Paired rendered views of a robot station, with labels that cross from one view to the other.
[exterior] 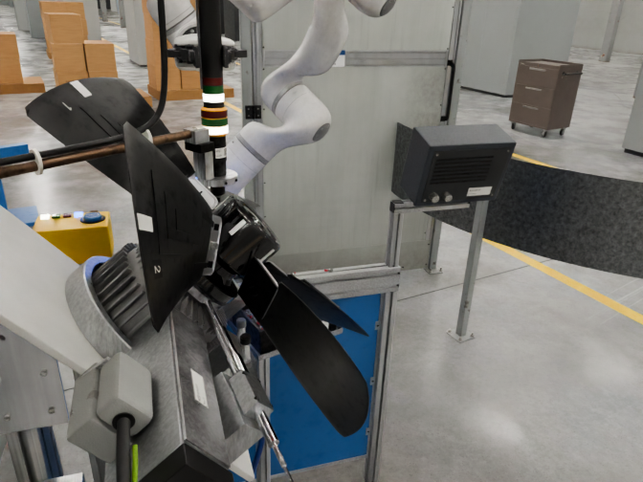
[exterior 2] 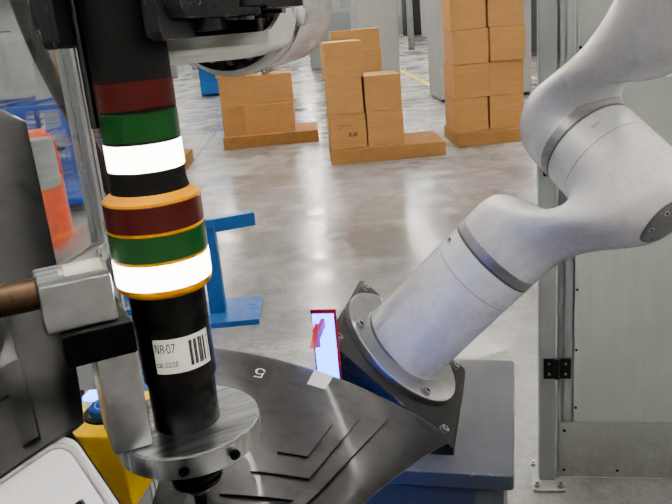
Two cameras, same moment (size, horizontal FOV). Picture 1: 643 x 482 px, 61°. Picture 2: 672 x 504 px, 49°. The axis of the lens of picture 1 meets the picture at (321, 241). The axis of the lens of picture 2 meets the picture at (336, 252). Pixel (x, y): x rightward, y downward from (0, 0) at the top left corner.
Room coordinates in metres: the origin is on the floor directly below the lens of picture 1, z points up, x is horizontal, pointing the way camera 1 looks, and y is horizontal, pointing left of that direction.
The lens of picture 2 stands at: (0.65, -0.04, 1.46)
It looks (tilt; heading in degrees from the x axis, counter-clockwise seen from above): 17 degrees down; 29
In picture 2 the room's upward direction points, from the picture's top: 5 degrees counter-clockwise
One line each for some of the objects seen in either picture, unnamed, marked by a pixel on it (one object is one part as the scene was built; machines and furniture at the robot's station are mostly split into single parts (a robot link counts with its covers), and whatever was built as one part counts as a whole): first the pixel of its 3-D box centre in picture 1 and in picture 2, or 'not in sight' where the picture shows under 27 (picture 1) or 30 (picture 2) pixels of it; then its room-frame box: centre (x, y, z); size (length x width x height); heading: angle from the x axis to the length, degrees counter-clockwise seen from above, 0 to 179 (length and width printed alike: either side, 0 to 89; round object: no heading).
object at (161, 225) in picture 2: (213, 112); (153, 209); (0.90, 0.19, 1.38); 0.04 x 0.04 x 0.01
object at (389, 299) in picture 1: (379, 393); not in sight; (1.41, -0.21, 0.39); 0.04 x 0.04 x 0.78; 18
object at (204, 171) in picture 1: (211, 154); (155, 355); (0.89, 0.19, 1.31); 0.09 x 0.07 x 0.10; 143
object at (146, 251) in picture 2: (214, 120); (158, 237); (0.90, 0.19, 1.37); 0.04 x 0.04 x 0.01
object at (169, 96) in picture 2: (212, 80); (134, 93); (0.90, 0.19, 1.43); 0.03 x 0.03 x 0.01
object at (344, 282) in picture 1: (244, 295); not in sight; (1.27, 0.20, 0.82); 0.90 x 0.04 x 0.08; 108
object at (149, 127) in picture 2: (212, 88); (139, 123); (0.90, 0.19, 1.42); 0.03 x 0.03 x 0.01
